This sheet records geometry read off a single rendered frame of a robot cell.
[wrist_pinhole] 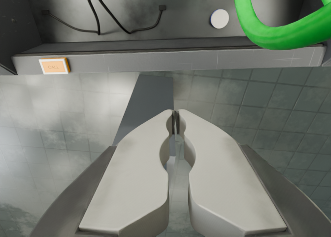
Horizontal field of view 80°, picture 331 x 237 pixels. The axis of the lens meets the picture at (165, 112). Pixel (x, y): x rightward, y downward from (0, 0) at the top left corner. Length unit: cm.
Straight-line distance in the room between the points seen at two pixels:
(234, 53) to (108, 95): 124
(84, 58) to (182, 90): 111
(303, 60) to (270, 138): 145
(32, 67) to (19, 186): 220
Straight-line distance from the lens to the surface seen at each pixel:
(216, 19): 51
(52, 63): 46
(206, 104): 155
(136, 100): 108
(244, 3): 21
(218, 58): 42
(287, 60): 47
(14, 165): 242
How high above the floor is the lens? 134
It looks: 59 degrees down
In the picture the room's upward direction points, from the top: 178 degrees counter-clockwise
